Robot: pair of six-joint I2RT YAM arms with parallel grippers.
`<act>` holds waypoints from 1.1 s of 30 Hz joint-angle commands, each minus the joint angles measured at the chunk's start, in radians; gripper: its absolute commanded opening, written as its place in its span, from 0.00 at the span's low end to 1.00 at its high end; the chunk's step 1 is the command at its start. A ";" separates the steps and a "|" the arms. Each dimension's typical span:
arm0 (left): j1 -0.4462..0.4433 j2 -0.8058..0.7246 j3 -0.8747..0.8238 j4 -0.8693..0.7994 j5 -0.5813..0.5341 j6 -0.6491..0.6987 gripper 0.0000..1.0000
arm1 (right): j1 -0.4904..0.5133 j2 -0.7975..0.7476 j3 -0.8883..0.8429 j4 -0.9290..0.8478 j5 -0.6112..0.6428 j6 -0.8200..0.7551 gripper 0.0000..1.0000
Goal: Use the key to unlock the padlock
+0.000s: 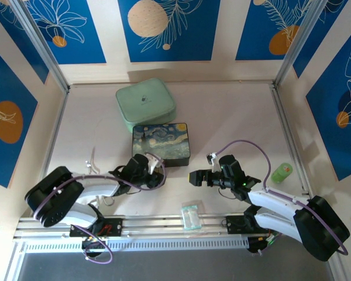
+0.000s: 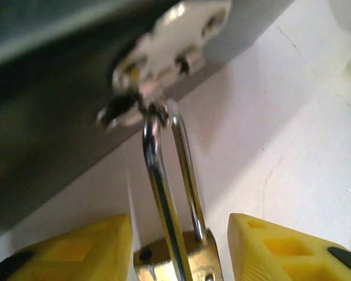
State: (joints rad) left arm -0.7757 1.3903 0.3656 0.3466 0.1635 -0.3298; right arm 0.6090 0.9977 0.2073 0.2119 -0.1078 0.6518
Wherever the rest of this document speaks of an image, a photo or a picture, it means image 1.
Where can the starry night painted box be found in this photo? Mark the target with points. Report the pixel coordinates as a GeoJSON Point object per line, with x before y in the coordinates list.
{"type": "Point", "coordinates": [161, 143]}

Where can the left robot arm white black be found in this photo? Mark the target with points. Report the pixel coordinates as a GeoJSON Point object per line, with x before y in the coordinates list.
{"type": "Point", "coordinates": [96, 187]}

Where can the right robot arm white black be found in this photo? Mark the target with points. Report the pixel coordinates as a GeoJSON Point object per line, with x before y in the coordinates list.
{"type": "Point", "coordinates": [269, 199]}

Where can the clear plastic packet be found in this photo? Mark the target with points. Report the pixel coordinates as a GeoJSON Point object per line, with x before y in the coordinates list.
{"type": "Point", "coordinates": [190, 216]}

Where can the green plastic bottle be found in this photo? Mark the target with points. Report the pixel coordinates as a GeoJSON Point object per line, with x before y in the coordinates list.
{"type": "Point", "coordinates": [282, 172]}

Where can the aluminium table edge profile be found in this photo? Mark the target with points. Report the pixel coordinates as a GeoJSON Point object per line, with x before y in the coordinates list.
{"type": "Point", "coordinates": [54, 137]}
{"type": "Point", "coordinates": [292, 146]}

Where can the mint green zip case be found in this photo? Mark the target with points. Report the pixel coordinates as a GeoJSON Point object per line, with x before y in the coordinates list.
{"type": "Point", "coordinates": [144, 101]}

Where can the blue poster with orange oval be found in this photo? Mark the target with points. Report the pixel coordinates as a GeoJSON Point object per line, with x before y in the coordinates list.
{"type": "Point", "coordinates": [8, 117]}

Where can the blue poster with beige circle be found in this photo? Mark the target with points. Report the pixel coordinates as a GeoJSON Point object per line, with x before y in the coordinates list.
{"type": "Point", "coordinates": [169, 29]}

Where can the blue poster with orange circle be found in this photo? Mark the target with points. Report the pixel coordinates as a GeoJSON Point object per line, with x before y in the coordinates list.
{"type": "Point", "coordinates": [266, 29]}

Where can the blue poster with flower outline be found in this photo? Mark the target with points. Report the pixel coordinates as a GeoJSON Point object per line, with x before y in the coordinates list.
{"type": "Point", "coordinates": [67, 32]}

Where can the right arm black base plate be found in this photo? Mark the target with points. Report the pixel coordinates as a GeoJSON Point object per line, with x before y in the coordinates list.
{"type": "Point", "coordinates": [235, 224]}

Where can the aluminium mounting rail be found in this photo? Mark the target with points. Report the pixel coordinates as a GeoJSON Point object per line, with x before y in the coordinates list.
{"type": "Point", "coordinates": [163, 224]}

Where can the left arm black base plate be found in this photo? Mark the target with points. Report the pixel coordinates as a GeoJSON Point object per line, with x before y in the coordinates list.
{"type": "Point", "coordinates": [111, 226]}

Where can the aluminium frame post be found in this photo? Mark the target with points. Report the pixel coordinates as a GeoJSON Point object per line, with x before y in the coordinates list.
{"type": "Point", "coordinates": [44, 49]}
{"type": "Point", "coordinates": [295, 44]}

